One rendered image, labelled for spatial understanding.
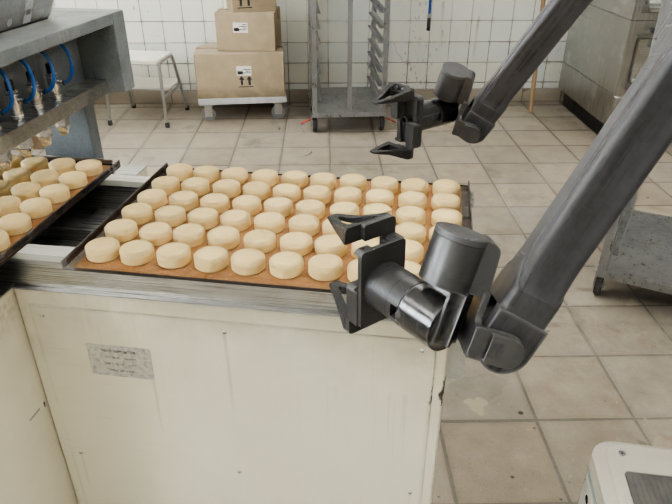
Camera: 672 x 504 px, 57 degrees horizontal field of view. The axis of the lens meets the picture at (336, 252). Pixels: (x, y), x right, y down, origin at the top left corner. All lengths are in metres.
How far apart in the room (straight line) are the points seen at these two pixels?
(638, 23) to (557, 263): 3.63
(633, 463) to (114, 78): 1.42
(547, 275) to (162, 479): 0.86
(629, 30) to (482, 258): 3.64
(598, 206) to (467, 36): 4.37
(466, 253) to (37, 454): 0.89
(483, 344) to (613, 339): 1.84
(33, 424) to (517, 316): 0.87
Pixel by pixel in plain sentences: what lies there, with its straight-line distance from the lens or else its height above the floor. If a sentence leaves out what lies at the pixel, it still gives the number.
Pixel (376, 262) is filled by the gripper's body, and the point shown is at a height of 1.02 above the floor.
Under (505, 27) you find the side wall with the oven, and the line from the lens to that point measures 5.04.
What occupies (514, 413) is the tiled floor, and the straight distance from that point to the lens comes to 2.06.
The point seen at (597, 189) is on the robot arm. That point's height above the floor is 1.13.
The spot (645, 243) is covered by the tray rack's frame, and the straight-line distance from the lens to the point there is 2.85.
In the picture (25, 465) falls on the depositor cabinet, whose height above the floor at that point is 0.54.
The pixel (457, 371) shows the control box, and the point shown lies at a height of 0.72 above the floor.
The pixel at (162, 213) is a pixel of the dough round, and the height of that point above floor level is 0.92.
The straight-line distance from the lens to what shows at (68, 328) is 1.11.
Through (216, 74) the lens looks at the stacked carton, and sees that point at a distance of 4.48.
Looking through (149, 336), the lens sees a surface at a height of 0.77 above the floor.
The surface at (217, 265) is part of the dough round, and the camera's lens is 0.92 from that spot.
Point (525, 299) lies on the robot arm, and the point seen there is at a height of 1.03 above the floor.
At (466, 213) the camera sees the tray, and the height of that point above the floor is 0.90.
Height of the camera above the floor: 1.38
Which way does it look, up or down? 30 degrees down
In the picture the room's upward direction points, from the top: straight up
